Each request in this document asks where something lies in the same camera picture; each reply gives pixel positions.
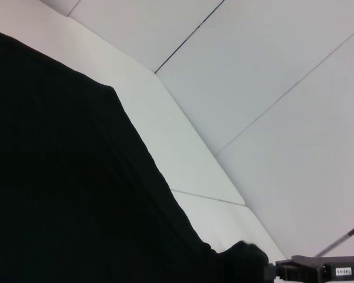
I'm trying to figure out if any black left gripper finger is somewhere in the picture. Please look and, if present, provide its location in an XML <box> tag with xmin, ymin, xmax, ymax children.
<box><xmin>264</xmin><ymin>262</ymin><xmax>277</xmax><ymax>279</ymax></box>

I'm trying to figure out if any black shirt with white print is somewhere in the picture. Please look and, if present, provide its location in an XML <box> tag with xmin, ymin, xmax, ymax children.
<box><xmin>0</xmin><ymin>26</ymin><xmax>269</xmax><ymax>283</ymax></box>

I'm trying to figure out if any silver metal rod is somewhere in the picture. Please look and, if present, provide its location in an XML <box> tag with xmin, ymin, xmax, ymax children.
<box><xmin>314</xmin><ymin>219</ymin><xmax>354</xmax><ymax>258</ymax></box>

